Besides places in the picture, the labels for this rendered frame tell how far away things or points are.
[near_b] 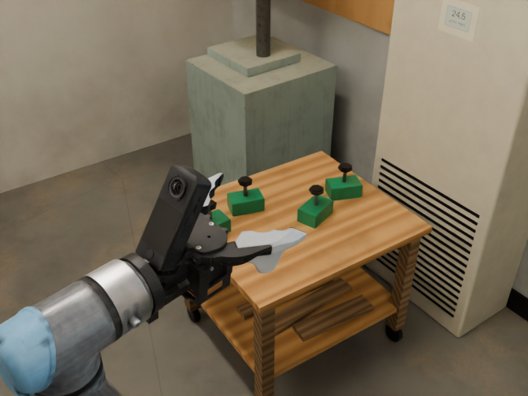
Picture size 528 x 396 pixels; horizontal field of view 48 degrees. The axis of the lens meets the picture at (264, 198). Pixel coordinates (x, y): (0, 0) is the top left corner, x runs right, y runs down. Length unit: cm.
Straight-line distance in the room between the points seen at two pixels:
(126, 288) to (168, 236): 7
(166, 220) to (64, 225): 227
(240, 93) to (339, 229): 73
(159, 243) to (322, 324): 142
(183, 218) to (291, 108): 188
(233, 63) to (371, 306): 112
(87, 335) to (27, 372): 6
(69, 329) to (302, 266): 119
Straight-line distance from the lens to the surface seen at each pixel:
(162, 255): 65
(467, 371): 226
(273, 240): 69
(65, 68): 308
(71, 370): 63
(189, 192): 63
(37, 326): 61
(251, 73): 245
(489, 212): 199
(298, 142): 259
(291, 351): 197
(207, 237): 68
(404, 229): 192
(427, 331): 235
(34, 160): 321
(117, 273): 64
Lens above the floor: 167
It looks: 35 degrees down
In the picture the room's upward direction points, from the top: straight up
